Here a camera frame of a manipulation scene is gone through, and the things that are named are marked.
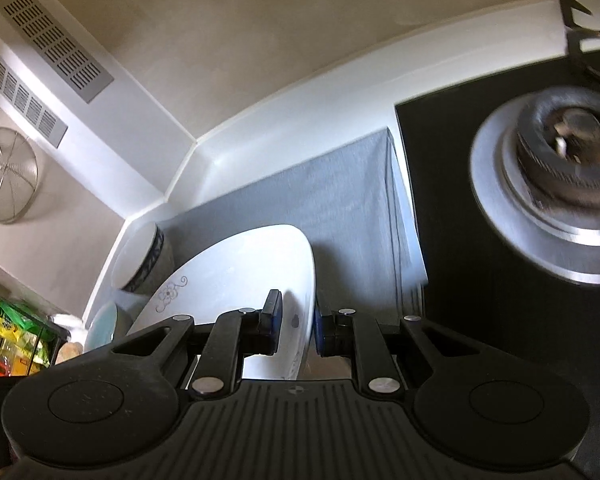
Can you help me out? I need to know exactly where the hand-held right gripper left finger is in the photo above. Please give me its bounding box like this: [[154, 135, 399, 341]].
[[110, 289, 284, 402]]

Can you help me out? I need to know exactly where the white floral print plate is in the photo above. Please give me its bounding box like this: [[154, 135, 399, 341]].
[[124, 223, 315, 382]]

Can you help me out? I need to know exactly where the blue patterned white bowl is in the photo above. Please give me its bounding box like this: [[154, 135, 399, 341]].
[[110, 222, 177, 295]]

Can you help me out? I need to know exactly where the grey cloth mat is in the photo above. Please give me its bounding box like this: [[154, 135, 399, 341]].
[[162, 127, 429, 326]]

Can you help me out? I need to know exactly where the black glass cooktop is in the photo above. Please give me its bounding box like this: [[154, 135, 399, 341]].
[[395, 45, 600, 480]]

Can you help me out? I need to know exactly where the pale teal plate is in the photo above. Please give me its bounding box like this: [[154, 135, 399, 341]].
[[84, 300, 119, 356]]

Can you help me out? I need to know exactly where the yellow green package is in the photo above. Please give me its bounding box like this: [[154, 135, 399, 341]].
[[0, 297, 48, 377]]

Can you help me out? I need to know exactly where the narrow grey vent grille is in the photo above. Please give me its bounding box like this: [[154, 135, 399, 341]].
[[0, 35, 69, 149]]

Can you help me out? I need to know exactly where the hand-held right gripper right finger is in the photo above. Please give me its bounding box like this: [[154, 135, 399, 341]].
[[316, 292, 477, 397]]

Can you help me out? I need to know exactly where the silver gas burner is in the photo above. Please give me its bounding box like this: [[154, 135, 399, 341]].
[[470, 85, 600, 287]]

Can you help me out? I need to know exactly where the black pan support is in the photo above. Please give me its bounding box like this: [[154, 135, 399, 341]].
[[559, 0, 600, 92]]

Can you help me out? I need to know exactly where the metal mesh strainer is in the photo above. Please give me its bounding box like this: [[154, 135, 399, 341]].
[[0, 127, 39, 224]]

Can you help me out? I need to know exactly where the large grey vent grille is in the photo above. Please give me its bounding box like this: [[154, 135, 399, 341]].
[[0, 0, 115, 105]]

